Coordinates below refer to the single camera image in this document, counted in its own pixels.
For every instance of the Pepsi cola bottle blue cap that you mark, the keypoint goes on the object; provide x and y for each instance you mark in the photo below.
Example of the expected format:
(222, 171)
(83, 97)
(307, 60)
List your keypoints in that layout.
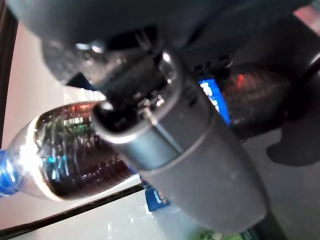
(75, 155)

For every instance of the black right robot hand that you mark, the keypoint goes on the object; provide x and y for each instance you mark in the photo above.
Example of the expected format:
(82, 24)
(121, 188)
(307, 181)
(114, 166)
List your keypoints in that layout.
(200, 162)

